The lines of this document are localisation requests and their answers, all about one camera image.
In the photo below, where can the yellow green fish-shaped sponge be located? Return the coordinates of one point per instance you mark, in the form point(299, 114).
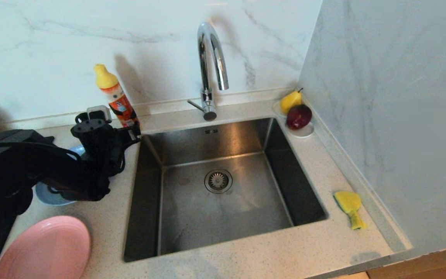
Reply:
point(349, 201)

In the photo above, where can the round metal drain strainer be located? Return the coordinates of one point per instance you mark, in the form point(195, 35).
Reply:
point(218, 181)

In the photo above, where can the dark red apple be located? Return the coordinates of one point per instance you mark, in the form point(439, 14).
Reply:
point(298, 116)

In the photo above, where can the stainless steel sink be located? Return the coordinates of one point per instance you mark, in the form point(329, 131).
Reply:
point(227, 217)

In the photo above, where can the brown wooden cabinet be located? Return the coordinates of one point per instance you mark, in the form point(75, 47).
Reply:
point(439, 263)

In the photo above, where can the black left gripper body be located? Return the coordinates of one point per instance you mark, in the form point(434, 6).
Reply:
point(97, 147)

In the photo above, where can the blue plate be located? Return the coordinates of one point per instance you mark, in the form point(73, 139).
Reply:
point(50, 198)

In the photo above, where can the chrome curved faucet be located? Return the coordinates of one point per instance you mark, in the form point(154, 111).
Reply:
point(204, 69)

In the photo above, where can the orange yellow detergent bottle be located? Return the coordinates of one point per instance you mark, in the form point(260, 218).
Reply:
point(121, 104)

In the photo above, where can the yellow pear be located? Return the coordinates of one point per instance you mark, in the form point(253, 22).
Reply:
point(289, 101)

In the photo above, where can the pink plate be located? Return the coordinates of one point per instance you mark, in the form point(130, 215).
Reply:
point(48, 248)

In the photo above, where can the small white dish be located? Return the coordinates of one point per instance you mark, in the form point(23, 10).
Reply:
point(302, 134)

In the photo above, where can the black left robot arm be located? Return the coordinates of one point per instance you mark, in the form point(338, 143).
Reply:
point(14, 170)

